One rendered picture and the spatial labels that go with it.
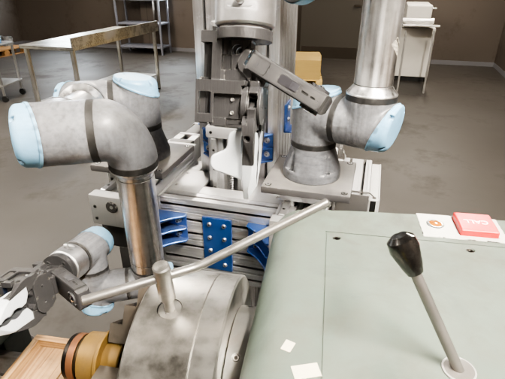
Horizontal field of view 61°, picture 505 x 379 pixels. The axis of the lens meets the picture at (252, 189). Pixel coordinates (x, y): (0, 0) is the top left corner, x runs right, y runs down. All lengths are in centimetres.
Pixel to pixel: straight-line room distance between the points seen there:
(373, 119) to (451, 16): 854
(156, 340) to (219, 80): 34
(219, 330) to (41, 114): 47
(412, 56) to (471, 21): 207
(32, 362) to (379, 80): 97
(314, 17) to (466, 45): 296
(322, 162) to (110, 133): 53
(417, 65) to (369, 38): 682
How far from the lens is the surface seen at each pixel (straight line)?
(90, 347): 76
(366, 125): 100
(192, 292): 64
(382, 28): 98
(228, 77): 56
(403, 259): 47
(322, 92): 53
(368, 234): 75
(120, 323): 76
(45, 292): 89
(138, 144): 82
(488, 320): 64
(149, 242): 95
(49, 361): 111
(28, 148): 82
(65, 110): 82
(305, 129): 107
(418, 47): 775
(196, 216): 125
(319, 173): 109
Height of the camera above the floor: 165
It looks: 27 degrees down
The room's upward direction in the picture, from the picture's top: straight up
